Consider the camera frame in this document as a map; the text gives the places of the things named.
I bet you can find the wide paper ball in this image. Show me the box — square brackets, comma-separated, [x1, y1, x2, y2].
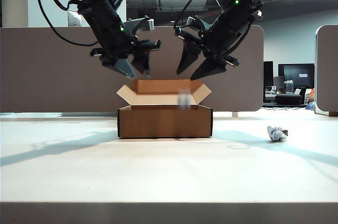
[178, 89, 191, 110]

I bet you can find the black display screen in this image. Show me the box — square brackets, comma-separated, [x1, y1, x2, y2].
[277, 63, 315, 88]

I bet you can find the metal wall switch plate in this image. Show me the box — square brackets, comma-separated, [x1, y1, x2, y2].
[67, 10, 81, 27]

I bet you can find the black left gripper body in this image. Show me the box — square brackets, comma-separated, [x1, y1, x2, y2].
[78, 0, 162, 67]

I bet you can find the long brown desk partition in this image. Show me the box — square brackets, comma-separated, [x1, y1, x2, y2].
[0, 24, 265, 113]

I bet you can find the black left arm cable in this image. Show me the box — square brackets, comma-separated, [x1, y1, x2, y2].
[35, 0, 100, 46]

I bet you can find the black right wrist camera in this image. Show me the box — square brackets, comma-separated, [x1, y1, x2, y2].
[173, 16, 210, 48]

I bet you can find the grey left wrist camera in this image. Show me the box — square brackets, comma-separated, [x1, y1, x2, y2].
[123, 15, 155, 35]

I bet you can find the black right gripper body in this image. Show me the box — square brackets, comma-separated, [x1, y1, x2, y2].
[197, 0, 263, 68]

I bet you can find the brown cardboard box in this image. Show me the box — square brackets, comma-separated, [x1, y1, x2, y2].
[116, 79, 213, 139]

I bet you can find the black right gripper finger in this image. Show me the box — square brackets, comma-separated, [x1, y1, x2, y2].
[190, 58, 228, 81]
[176, 42, 202, 75]

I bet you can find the small crumpled paper ball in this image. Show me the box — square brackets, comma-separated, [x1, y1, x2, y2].
[266, 125, 289, 142]

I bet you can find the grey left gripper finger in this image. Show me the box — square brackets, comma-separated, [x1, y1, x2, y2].
[111, 58, 137, 80]

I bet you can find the narrow brown desk partition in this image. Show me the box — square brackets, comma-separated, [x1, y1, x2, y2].
[314, 24, 338, 117]

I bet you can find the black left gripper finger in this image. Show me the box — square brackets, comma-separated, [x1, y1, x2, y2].
[132, 51, 151, 80]

